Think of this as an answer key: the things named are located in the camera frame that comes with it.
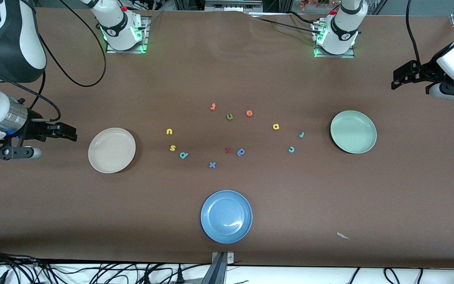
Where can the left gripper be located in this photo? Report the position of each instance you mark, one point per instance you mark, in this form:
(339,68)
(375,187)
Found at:
(426,72)

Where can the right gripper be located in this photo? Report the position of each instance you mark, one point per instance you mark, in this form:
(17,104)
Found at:
(34,129)

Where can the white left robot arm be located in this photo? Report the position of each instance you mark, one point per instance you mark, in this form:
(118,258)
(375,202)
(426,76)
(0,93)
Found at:
(343,27)

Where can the beige brown plate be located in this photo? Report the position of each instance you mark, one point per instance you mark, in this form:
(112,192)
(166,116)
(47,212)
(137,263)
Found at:
(112,150)

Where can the light green plate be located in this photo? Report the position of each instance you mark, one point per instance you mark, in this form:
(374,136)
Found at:
(353,132)

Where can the orange artificial flowers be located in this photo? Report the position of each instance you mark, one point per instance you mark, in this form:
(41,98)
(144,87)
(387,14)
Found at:
(313,3)

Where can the brown table cover sheet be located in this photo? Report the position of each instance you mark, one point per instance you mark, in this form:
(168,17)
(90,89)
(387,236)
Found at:
(290,189)

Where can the white paper scrap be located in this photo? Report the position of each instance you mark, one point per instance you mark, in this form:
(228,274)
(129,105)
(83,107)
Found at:
(343,236)

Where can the blue foam letter a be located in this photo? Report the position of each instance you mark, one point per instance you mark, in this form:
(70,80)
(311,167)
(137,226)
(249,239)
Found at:
(241,152)

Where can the blue plate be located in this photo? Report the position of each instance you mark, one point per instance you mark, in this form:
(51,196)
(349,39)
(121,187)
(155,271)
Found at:
(226,217)

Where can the grey metal box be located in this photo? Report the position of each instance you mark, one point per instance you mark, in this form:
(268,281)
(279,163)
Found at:
(231,6)

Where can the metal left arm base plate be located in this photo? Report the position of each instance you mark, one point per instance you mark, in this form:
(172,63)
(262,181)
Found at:
(351,55)

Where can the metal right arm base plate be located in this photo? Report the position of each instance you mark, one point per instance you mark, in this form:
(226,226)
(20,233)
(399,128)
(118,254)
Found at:
(144,39)

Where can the metal camera stand bracket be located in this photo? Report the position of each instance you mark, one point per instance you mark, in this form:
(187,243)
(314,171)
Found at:
(216,272)

